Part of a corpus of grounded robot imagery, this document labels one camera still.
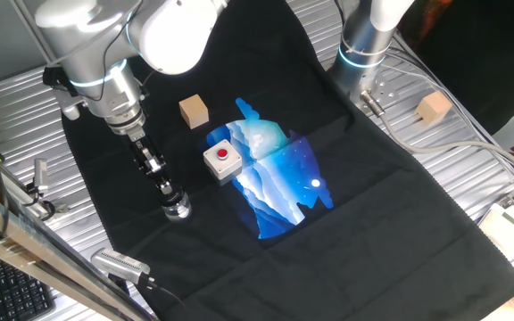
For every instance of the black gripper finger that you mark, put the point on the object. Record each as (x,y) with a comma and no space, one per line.
(174,187)
(163,185)

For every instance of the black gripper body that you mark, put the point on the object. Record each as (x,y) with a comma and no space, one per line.
(147,158)

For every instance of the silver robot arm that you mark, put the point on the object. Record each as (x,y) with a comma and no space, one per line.
(96,35)

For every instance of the clear glass jar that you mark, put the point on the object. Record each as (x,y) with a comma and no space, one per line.
(177,213)

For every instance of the grey box with red button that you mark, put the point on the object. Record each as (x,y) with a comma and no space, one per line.
(232,162)

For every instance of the wooden cube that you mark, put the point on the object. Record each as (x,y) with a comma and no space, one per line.
(433,109)
(193,111)

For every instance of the thin metal pole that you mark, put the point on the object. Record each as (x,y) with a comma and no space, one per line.
(31,27)

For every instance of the black keyboard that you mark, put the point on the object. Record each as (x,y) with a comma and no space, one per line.
(16,294)

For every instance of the black cloth with blue print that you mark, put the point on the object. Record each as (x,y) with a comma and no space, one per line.
(373,245)

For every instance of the black chair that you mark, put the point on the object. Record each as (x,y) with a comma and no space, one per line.
(475,53)

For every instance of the white flat device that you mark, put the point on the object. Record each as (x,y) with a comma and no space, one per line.
(511,227)

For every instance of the wrist camera with silver bracket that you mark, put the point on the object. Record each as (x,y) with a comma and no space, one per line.
(63,93)

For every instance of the silver camera on rail clamp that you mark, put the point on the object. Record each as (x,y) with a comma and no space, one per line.
(40,171)

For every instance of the aluminium frame beam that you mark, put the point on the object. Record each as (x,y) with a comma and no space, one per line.
(16,236)

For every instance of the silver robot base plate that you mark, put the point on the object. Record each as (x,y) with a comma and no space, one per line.
(384,91)

